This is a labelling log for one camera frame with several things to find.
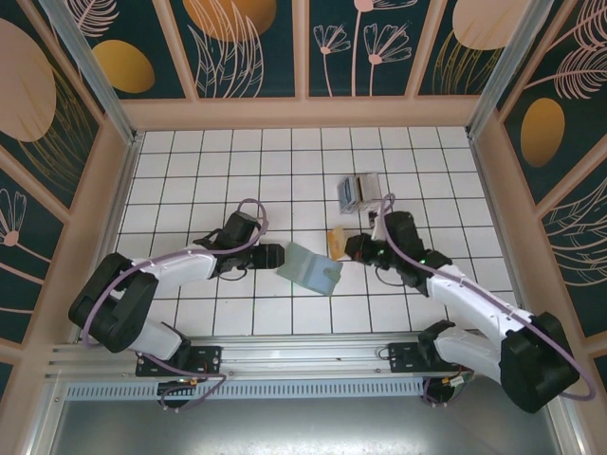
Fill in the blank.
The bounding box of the yellow sponge block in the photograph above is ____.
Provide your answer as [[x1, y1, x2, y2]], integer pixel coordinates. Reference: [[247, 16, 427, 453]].
[[326, 226, 348, 261]]

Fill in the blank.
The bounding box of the green card holder with sleeves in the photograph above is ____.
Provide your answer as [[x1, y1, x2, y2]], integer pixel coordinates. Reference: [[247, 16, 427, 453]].
[[277, 241, 344, 296]]

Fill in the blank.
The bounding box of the clear plastic card box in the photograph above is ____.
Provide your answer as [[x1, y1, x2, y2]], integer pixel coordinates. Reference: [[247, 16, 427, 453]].
[[336, 173, 383, 216]]

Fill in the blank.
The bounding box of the blue credit card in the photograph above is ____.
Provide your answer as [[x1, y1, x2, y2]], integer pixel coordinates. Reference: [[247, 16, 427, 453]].
[[337, 178, 360, 214]]

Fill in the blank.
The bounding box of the grey metal sheet panel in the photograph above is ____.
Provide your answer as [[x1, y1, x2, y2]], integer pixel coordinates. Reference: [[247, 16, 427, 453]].
[[26, 378, 587, 455]]

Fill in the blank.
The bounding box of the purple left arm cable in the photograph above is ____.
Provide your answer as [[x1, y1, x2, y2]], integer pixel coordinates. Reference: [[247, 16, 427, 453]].
[[79, 198, 270, 412]]

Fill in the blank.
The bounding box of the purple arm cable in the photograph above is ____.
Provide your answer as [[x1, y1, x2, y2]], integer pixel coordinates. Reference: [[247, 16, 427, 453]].
[[377, 192, 598, 410], [79, 198, 270, 412]]

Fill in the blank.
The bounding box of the long aluminium base rail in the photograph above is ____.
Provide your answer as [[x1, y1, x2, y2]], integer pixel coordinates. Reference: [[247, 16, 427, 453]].
[[45, 333, 565, 380]]

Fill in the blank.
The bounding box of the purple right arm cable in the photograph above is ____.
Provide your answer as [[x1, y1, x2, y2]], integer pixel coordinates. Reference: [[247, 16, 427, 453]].
[[377, 192, 598, 410]]

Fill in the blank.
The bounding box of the aluminium side rail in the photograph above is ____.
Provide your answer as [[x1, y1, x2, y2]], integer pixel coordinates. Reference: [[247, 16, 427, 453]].
[[78, 134, 143, 343]]

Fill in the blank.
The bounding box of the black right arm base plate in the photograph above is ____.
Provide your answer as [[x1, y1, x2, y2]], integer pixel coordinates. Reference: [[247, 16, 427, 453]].
[[387, 341, 431, 375]]

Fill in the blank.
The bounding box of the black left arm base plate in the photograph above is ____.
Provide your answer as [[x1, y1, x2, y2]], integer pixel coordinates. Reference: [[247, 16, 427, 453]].
[[136, 345, 224, 378]]

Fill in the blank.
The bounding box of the grey slotted cable duct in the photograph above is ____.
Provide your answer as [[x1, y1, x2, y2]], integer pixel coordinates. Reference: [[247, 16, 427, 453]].
[[64, 376, 428, 402]]

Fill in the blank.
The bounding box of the aluminium frame post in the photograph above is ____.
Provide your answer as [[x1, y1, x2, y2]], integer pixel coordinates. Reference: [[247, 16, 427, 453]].
[[466, 0, 569, 141], [40, 0, 144, 146]]

